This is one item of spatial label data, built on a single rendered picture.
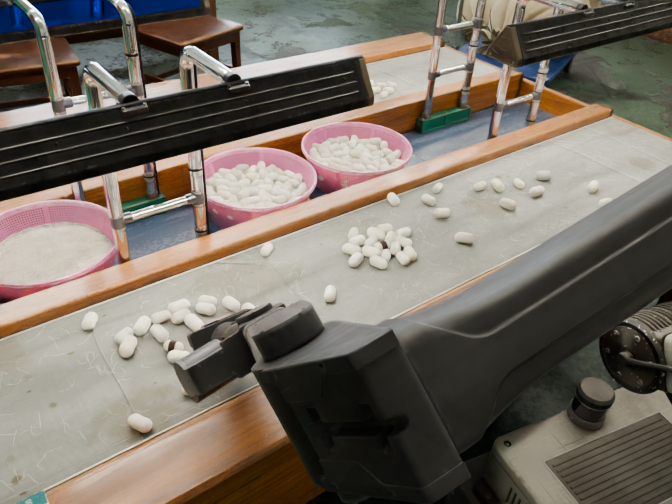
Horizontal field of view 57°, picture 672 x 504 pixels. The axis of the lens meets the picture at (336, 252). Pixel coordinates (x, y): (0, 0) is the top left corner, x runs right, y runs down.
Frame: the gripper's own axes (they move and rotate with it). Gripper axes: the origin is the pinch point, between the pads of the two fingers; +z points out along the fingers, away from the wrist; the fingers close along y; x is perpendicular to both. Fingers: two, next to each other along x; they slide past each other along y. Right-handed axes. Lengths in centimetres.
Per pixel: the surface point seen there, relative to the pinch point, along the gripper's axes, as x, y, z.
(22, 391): -3.1, 25.5, 7.1
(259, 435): 11.9, 2.7, -15.2
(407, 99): -36, -90, 42
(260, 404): 9.2, 0.0, -11.9
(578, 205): 4, -88, -3
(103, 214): -27.1, 0.8, 33.3
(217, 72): -36.5, -11.1, -11.7
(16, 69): -113, -20, 184
